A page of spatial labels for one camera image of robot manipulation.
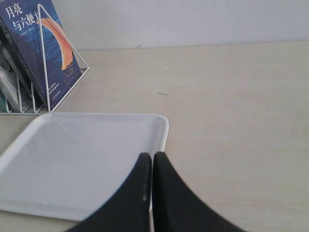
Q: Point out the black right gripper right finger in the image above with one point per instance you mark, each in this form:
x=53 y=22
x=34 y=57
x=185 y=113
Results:
x=176 y=208

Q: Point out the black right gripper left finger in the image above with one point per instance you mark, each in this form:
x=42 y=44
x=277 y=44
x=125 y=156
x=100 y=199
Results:
x=128 y=209

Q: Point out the blue moon cover book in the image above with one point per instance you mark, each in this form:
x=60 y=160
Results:
x=34 y=32

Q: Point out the white grey illustrated book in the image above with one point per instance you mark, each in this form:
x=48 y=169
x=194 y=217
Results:
x=8 y=86

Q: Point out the black spine book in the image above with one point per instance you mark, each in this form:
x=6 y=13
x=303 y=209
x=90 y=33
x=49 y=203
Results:
x=9 y=54

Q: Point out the white plastic tray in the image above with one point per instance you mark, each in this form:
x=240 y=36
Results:
x=66 y=165

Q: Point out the white wire book rack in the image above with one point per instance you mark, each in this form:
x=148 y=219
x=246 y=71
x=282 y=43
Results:
x=36 y=105

